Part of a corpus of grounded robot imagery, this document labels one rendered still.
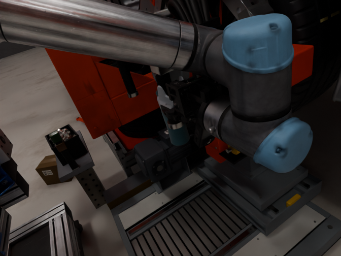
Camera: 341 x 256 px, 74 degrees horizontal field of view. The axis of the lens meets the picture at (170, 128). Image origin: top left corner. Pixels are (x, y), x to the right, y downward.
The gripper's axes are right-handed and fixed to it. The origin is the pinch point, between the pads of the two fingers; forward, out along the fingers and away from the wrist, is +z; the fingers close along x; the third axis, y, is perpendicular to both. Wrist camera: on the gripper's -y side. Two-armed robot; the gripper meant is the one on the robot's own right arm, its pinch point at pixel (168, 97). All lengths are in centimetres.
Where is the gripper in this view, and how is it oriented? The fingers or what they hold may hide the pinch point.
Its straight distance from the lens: 58.3
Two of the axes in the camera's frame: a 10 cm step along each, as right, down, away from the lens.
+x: -8.4, 4.4, -3.1
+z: -4.8, -3.5, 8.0
